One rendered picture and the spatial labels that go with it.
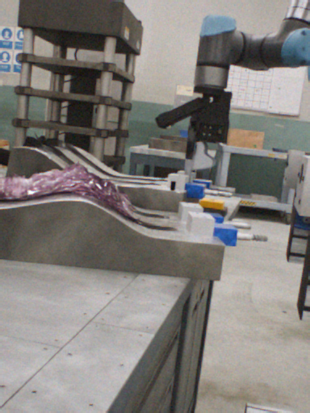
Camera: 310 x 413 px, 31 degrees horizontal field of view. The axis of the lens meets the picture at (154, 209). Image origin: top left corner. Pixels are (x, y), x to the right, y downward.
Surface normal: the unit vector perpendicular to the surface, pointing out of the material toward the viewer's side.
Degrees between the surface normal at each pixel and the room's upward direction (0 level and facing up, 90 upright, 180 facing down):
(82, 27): 90
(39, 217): 90
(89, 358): 0
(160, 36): 90
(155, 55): 90
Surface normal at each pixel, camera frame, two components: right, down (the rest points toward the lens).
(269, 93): -0.12, 0.13
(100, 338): 0.12, -0.98
